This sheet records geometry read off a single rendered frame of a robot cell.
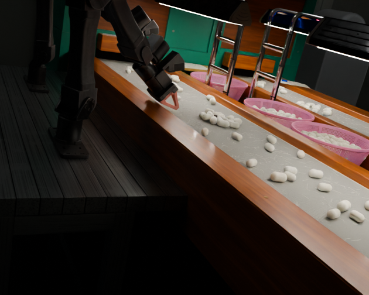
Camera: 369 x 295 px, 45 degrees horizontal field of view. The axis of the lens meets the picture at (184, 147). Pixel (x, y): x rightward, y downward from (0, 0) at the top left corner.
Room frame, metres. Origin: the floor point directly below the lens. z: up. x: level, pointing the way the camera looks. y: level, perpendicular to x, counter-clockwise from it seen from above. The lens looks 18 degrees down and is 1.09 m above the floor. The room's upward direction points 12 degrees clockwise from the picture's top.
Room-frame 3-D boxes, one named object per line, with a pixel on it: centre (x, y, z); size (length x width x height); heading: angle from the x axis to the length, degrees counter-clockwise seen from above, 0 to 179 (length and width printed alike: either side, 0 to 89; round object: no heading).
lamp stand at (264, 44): (1.99, -0.35, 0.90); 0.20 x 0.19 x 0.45; 31
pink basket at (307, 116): (1.66, -0.31, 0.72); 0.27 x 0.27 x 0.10
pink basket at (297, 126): (1.42, -0.46, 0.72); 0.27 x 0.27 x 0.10
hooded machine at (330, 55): (5.08, -1.36, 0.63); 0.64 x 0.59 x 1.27; 119
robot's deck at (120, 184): (1.48, 0.23, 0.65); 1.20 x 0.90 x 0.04; 29
